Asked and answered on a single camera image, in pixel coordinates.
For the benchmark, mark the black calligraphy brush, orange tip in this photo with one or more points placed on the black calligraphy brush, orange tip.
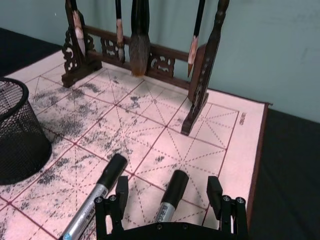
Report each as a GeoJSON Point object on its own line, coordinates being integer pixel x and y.
{"type": "Point", "coordinates": [199, 22]}

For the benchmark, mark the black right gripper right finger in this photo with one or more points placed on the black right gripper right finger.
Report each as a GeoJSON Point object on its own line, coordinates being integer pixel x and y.
{"type": "Point", "coordinates": [214, 195]}

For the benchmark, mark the large brown bristle calligraphy brush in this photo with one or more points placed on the large brown bristle calligraphy brush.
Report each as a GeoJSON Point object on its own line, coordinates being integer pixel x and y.
{"type": "Point", "coordinates": [138, 50]}

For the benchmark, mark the thin small calligraphy brush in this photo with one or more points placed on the thin small calligraphy brush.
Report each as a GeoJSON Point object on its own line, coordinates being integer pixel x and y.
{"type": "Point", "coordinates": [119, 32]}

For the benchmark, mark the pink grid calligraphy mat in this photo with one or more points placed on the pink grid calligraphy mat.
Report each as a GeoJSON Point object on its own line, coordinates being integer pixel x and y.
{"type": "Point", "coordinates": [155, 130]}

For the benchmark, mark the black mesh pen cup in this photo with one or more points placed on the black mesh pen cup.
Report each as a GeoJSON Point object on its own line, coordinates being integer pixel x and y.
{"type": "Point", "coordinates": [20, 140]}

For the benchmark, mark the black table cloth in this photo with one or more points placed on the black table cloth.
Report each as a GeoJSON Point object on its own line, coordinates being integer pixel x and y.
{"type": "Point", "coordinates": [290, 175]}

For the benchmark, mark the silver marker with black cap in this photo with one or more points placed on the silver marker with black cap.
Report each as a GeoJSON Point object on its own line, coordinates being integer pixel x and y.
{"type": "Point", "coordinates": [172, 195]}
{"type": "Point", "coordinates": [100, 190]}

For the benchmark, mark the calligraphy brush with pale tip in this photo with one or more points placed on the calligraphy brush with pale tip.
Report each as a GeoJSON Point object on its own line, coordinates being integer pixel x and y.
{"type": "Point", "coordinates": [79, 31]}

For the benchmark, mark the dark carved wooden brush rack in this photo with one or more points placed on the dark carved wooden brush rack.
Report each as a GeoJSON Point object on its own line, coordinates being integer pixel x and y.
{"type": "Point", "coordinates": [200, 100]}

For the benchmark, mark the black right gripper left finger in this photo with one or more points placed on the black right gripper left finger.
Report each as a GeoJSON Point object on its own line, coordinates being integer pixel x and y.
{"type": "Point", "coordinates": [122, 192]}

